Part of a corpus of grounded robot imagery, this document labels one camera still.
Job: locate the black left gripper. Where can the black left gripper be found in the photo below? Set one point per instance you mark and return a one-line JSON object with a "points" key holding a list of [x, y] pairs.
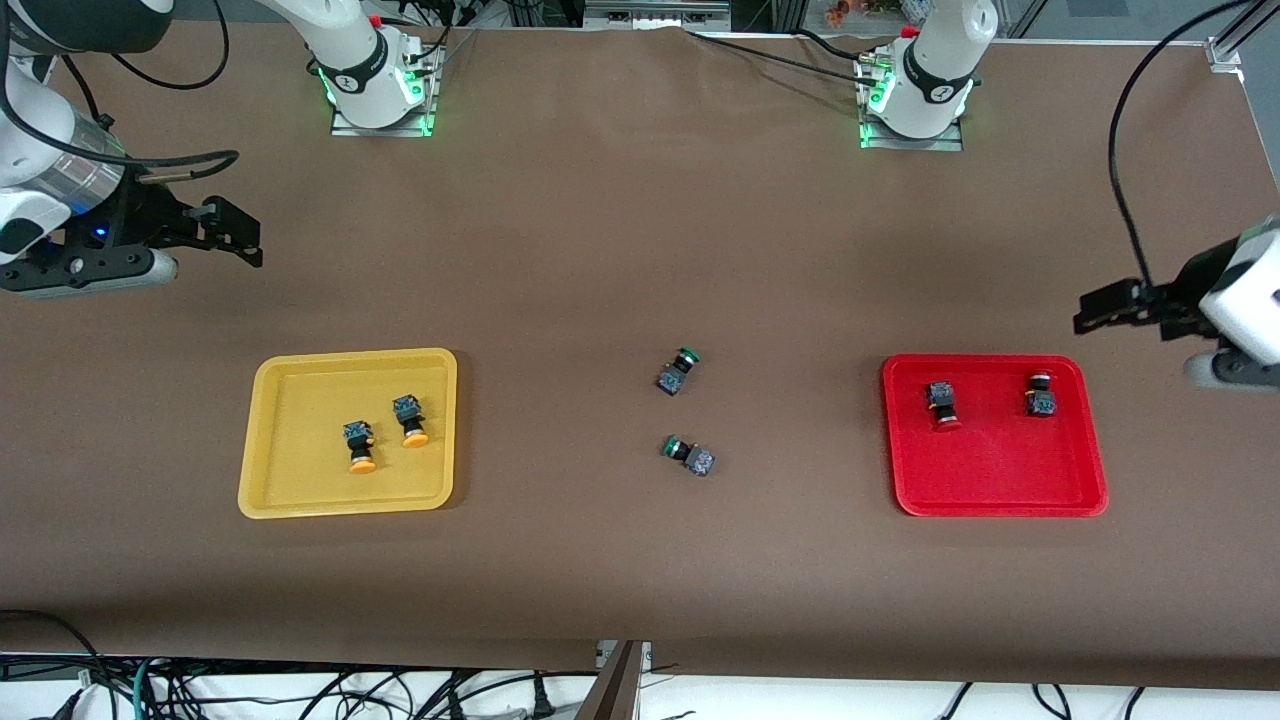
{"points": [[1187, 284]]}

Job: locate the grey metal background box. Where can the grey metal background box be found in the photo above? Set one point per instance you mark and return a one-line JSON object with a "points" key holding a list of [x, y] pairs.
{"points": [[655, 12]]}

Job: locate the aluminium frame post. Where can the aluminium frame post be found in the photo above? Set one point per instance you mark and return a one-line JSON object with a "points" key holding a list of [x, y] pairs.
{"points": [[612, 690]]}

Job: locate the yellow plastic tray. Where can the yellow plastic tray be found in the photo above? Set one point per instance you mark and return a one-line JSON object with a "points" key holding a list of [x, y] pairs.
{"points": [[300, 470]]}

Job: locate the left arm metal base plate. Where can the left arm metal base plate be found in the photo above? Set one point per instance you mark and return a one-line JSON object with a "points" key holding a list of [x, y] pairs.
{"points": [[950, 142]]}

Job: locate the brown table cloth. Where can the brown table cloth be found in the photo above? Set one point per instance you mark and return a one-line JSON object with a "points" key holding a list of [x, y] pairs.
{"points": [[600, 560]]}

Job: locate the red mushroom push button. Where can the red mushroom push button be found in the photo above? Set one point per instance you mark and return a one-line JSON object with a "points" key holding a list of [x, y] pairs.
{"points": [[1041, 398], [941, 400]]}

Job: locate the yellow mushroom push button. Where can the yellow mushroom push button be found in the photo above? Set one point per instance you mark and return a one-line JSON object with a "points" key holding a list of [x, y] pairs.
{"points": [[410, 418], [358, 445]]}

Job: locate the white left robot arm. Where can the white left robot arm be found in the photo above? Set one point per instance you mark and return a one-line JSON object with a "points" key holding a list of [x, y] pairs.
{"points": [[935, 75]]}

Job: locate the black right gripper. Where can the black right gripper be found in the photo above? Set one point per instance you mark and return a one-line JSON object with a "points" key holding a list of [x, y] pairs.
{"points": [[146, 217]]}

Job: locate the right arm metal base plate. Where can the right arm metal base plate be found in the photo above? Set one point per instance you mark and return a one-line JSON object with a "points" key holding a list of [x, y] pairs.
{"points": [[420, 120]]}

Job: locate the aluminium corner bracket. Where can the aluminium corner bracket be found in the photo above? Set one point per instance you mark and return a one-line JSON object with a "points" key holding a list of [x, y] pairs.
{"points": [[1225, 52]]}

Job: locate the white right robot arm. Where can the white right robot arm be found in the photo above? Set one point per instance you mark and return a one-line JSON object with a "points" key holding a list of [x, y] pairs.
{"points": [[360, 70]]}

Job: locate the red plastic tray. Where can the red plastic tray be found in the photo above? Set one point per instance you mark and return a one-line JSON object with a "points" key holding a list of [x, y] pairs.
{"points": [[1000, 460]]}

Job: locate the green push button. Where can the green push button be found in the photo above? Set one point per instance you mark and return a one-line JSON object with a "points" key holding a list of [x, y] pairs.
{"points": [[695, 458], [675, 375]]}

